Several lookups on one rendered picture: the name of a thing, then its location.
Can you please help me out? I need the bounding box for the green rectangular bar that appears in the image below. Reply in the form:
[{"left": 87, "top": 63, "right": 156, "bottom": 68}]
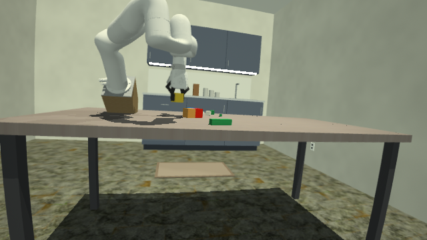
[{"left": 209, "top": 119, "right": 232, "bottom": 125}]

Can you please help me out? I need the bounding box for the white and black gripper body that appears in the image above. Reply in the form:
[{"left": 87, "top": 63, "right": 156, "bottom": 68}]
[{"left": 169, "top": 69, "right": 188, "bottom": 89}]

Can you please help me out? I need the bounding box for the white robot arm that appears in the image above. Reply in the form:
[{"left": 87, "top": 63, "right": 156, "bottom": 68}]
[{"left": 94, "top": 0, "right": 197, "bottom": 94}]

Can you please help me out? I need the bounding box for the red cube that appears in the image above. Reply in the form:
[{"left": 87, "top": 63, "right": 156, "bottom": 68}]
[{"left": 195, "top": 109, "right": 203, "bottom": 118}]

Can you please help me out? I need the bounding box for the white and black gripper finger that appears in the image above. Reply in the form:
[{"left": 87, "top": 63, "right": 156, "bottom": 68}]
[
  {"left": 165, "top": 81, "right": 175, "bottom": 101},
  {"left": 180, "top": 86, "right": 189, "bottom": 94}
]

